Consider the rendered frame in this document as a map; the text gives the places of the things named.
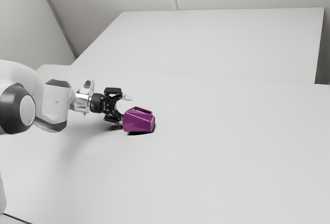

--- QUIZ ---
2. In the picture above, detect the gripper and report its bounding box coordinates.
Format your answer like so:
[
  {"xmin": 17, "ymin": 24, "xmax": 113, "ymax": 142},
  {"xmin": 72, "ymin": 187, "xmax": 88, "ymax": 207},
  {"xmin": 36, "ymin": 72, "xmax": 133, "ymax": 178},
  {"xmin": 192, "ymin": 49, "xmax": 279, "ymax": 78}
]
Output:
[{"xmin": 90, "ymin": 87, "xmax": 135, "ymax": 125}]

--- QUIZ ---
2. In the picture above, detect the purple faceted mug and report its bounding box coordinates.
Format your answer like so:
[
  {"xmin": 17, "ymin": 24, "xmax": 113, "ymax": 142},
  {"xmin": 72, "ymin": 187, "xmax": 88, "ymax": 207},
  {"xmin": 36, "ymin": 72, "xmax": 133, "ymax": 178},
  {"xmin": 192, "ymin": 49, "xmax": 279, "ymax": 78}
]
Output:
[{"xmin": 122, "ymin": 106, "xmax": 157, "ymax": 134}]

